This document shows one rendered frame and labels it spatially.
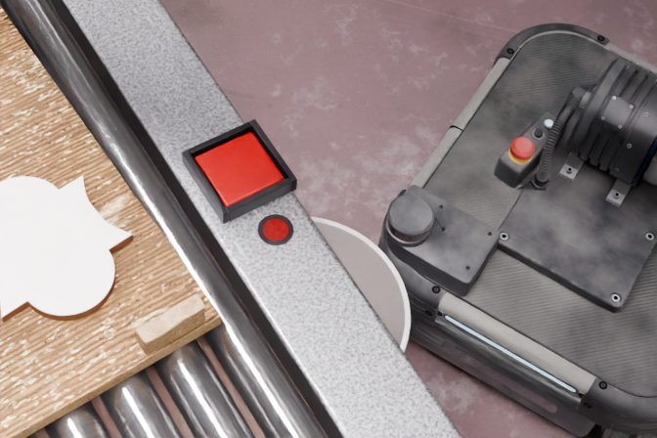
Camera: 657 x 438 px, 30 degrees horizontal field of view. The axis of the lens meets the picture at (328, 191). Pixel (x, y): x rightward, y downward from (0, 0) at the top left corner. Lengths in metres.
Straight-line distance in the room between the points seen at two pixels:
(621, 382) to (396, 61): 0.84
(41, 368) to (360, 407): 0.26
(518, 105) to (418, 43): 0.42
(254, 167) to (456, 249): 0.77
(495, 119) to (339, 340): 1.04
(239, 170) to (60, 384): 0.25
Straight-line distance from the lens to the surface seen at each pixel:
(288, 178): 1.09
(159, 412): 1.01
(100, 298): 1.02
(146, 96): 1.16
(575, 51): 2.15
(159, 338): 0.99
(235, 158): 1.10
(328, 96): 2.31
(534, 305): 1.86
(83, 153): 1.10
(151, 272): 1.04
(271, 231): 1.08
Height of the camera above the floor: 1.85
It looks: 58 degrees down
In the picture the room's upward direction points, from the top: 8 degrees clockwise
